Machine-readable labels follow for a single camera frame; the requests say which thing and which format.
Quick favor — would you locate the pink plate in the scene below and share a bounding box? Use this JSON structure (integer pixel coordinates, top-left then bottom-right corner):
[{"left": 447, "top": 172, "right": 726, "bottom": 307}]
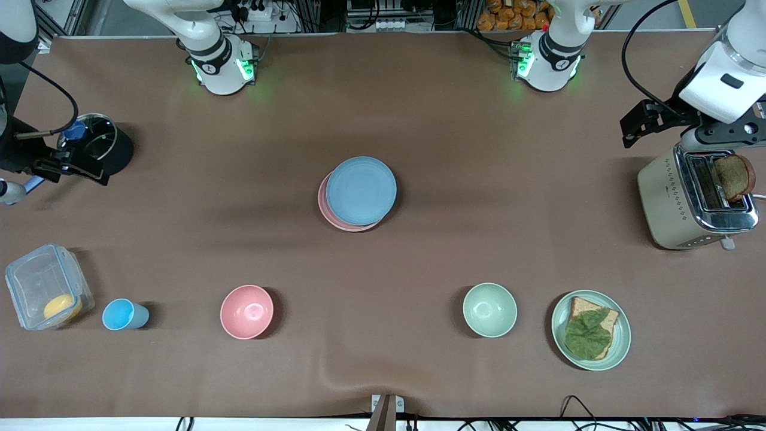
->
[{"left": 317, "top": 171, "right": 387, "bottom": 233}]

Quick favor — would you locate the blue plate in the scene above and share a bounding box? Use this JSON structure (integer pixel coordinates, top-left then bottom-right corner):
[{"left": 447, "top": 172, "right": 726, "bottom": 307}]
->
[{"left": 326, "top": 156, "right": 397, "bottom": 226}]

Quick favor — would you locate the glass lid blue knob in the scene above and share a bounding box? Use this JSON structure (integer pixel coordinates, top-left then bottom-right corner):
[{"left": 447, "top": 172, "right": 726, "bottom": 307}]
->
[{"left": 58, "top": 114, "right": 118, "bottom": 162}]

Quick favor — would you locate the beige chrome toaster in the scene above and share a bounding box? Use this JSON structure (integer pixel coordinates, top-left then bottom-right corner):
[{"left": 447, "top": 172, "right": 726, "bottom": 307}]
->
[{"left": 637, "top": 141, "right": 759, "bottom": 251}]

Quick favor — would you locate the brown toast slice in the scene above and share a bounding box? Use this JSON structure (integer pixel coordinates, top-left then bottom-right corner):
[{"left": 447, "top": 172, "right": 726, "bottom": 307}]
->
[{"left": 713, "top": 154, "right": 756, "bottom": 202}]

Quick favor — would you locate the clear plastic container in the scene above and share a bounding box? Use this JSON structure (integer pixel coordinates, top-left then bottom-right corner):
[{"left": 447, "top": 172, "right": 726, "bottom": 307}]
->
[{"left": 5, "top": 243, "right": 95, "bottom": 332}]

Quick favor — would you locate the yellow round food piece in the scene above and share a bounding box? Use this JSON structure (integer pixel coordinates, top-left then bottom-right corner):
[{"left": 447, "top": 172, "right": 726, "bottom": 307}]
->
[{"left": 43, "top": 294, "right": 83, "bottom": 322}]

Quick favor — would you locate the blue cup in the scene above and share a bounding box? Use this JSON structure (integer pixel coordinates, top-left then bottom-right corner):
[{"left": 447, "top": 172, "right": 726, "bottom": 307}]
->
[{"left": 102, "top": 298, "right": 150, "bottom": 331}]

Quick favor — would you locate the bag of orange buns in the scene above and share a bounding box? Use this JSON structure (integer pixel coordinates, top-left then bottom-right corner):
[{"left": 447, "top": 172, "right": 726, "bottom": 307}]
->
[{"left": 477, "top": 0, "right": 554, "bottom": 32}]

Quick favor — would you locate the bread slice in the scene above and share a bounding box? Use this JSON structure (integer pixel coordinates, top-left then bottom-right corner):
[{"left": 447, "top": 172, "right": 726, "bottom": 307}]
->
[{"left": 567, "top": 296, "right": 620, "bottom": 360}]

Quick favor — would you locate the green plate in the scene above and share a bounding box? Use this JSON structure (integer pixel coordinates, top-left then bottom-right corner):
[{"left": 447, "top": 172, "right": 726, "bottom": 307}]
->
[{"left": 551, "top": 290, "right": 632, "bottom": 372}]

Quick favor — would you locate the pink bowl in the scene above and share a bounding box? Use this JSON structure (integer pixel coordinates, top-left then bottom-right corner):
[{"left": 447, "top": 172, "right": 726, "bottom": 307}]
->
[{"left": 220, "top": 284, "right": 275, "bottom": 340}]

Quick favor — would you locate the green lettuce leaf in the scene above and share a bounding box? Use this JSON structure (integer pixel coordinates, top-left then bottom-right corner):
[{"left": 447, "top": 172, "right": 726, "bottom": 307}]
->
[{"left": 564, "top": 308, "right": 612, "bottom": 361}]

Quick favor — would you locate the brown table cover mat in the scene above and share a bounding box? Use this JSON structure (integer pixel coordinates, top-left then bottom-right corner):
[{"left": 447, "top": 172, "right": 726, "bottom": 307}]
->
[{"left": 0, "top": 31, "right": 766, "bottom": 418}]

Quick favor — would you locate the white power strip with plugs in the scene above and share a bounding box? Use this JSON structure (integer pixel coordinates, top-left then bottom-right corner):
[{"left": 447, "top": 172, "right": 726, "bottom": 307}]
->
[{"left": 236, "top": 0, "right": 275, "bottom": 23}]

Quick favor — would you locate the green bowl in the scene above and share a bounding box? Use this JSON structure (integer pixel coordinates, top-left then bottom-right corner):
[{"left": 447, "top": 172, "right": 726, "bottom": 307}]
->
[{"left": 462, "top": 283, "right": 518, "bottom": 339}]

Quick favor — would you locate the black pot blue handle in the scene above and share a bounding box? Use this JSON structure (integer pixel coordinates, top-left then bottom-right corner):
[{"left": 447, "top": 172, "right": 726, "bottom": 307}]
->
[{"left": 24, "top": 113, "right": 134, "bottom": 192}]

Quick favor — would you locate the aluminium frame rail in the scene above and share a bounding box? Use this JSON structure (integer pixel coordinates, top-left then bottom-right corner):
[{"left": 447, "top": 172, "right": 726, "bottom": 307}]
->
[{"left": 37, "top": 0, "right": 99, "bottom": 44}]

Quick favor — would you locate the black looped cable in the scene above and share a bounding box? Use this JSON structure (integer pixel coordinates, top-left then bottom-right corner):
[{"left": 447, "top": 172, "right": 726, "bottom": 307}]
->
[{"left": 560, "top": 395, "right": 599, "bottom": 431}]

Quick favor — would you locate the metal table edge bracket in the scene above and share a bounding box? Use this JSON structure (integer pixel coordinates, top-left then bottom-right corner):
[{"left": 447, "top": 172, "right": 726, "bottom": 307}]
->
[{"left": 371, "top": 394, "right": 405, "bottom": 431}]

